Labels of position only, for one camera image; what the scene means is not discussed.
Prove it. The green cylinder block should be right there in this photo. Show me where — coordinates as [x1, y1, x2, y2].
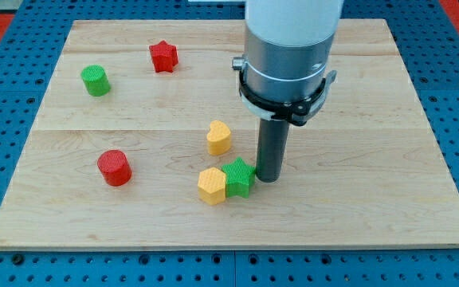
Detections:
[80, 65, 111, 96]

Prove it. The dark grey cylindrical pointer tool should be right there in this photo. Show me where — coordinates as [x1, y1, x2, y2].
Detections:
[256, 120, 289, 183]

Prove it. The red star block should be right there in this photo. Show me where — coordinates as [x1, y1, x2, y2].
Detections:
[149, 40, 179, 73]

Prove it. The red cylinder block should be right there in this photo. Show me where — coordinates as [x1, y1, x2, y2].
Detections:
[97, 150, 132, 187]

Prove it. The yellow hexagon block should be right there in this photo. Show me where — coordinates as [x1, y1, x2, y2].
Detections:
[198, 167, 226, 206]

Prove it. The green star block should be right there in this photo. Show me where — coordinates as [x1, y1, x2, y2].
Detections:
[222, 157, 256, 199]

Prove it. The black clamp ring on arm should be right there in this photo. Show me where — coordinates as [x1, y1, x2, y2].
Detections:
[237, 69, 338, 128]

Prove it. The yellow heart block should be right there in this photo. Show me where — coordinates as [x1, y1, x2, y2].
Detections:
[206, 120, 232, 155]

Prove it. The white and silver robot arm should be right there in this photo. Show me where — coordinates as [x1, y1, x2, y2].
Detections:
[242, 0, 343, 103]

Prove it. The light wooden board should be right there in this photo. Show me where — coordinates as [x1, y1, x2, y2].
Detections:
[0, 19, 459, 251]

